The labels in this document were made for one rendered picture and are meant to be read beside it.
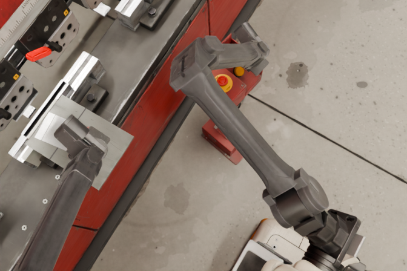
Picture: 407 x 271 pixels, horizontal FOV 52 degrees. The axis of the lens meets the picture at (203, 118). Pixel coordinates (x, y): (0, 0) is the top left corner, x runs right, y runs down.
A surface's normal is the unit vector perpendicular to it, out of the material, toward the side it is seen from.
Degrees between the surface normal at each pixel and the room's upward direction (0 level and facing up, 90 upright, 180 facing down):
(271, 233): 0
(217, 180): 0
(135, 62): 0
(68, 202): 57
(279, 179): 43
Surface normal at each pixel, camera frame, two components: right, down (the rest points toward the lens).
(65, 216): 0.75, -0.55
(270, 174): -0.27, 0.38
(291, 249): -0.04, -0.31
